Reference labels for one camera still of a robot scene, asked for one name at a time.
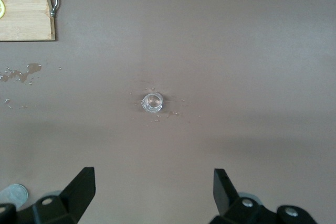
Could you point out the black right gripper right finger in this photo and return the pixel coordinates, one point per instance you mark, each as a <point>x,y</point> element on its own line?
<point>228,203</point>

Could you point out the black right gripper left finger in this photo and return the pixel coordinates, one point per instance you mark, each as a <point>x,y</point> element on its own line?
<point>73,197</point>

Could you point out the clear glass measuring cup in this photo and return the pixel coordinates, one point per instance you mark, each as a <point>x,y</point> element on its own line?
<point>152,103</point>

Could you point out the glass bottle with green sleeve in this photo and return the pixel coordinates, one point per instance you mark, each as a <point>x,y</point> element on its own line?
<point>14,195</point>

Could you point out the spilled liquid puddle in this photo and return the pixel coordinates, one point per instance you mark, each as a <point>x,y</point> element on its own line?
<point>32,67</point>

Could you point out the wooden cutting board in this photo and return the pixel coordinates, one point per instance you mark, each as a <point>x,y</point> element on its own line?
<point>26,11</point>

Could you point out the yellow lemon slice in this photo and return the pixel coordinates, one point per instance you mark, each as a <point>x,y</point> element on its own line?
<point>1,9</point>

